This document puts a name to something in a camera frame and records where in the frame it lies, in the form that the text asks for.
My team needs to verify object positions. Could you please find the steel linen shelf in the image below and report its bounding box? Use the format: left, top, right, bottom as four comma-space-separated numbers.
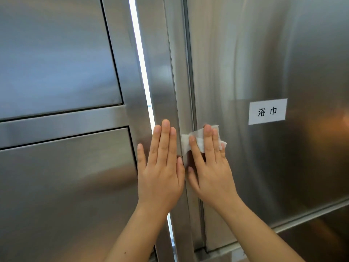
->
135, 0, 349, 262

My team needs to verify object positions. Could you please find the person's left hand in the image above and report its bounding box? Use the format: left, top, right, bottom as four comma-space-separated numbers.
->
136, 119, 186, 219

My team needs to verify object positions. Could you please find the person's right hand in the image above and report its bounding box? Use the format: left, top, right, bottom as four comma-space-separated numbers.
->
187, 124, 242, 215

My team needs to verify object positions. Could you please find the stainless steel cabinet body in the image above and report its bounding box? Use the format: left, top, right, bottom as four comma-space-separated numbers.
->
0, 0, 175, 262

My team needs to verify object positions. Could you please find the person's right forearm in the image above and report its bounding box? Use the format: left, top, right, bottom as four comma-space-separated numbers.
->
215, 198, 306, 262

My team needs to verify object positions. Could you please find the white paper label bath towel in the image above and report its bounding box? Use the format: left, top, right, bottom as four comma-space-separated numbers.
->
248, 98, 288, 126

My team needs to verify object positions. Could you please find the white wet wipe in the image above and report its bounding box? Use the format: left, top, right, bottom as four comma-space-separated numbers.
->
181, 124, 227, 155

